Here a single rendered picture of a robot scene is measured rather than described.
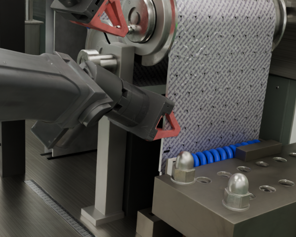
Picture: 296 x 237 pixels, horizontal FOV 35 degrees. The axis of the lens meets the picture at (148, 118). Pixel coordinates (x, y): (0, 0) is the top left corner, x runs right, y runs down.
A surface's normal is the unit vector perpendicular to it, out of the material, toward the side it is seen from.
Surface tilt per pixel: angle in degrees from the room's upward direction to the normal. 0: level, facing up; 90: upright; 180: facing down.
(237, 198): 90
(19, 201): 0
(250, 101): 91
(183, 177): 90
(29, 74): 39
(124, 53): 90
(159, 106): 62
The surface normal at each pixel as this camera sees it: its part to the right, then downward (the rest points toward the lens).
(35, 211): 0.07, -0.96
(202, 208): -0.80, 0.11
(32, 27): 0.60, 0.27
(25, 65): 0.69, -0.71
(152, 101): -0.66, -0.35
